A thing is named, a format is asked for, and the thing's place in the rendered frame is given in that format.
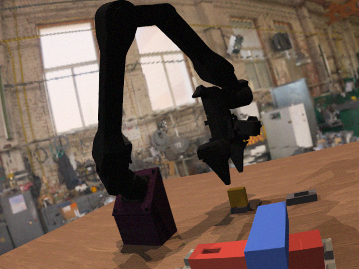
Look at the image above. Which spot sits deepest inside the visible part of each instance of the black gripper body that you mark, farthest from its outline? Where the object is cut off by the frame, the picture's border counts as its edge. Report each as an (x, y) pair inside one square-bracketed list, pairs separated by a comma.
[(220, 143)]

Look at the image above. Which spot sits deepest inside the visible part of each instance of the red rectangular block with two sockets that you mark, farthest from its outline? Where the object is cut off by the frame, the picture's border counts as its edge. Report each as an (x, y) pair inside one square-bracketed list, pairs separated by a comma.
[(305, 252)]

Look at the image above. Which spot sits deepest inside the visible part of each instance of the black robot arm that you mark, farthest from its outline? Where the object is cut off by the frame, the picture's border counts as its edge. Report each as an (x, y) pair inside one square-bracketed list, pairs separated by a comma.
[(116, 24)]

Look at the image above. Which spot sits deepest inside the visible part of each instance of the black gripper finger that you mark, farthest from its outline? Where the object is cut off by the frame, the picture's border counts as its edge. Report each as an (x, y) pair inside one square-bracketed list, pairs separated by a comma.
[(221, 167), (237, 155)]

